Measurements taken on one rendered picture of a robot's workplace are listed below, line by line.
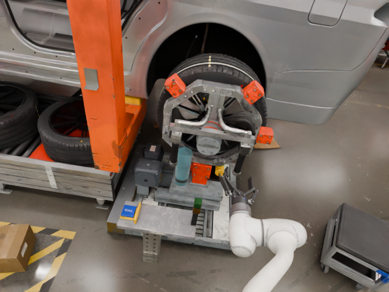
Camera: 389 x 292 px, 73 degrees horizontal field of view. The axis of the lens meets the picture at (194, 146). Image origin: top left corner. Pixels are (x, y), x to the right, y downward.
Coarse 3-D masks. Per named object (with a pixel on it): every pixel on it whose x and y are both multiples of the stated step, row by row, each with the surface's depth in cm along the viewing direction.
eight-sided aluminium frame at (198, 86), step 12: (192, 84) 137; (204, 84) 134; (216, 84) 136; (228, 84) 137; (180, 96) 138; (228, 96) 135; (240, 96) 134; (168, 108) 143; (252, 108) 139; (168, 120) 148; (252, 120) 143; (168, 132) 154; (180, 144) 165; (252, 144) 154; (192, 156) 166; (204, 156) 169; (216, 156) 169; (228, 156) 162
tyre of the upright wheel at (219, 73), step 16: (192, 64) 145; (208, 64) 140; (240, 64) 148; (192, 80) 140; (208, 80) 139; (224, 80) 139; (240, 80) 138; (256, 80) 152; (160, 96) 150; (160, 112) 156; (160, 128) 163
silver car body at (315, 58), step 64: (0, 0) 156; (64, 0) 306; (128, 0) 306; (192, 0) 143; (256, 0) 140; (320, 0) 137; (384, 0) 135; (0, 64) 180; (64, 64) 175; (128, 64) 173; (320, 64) 159
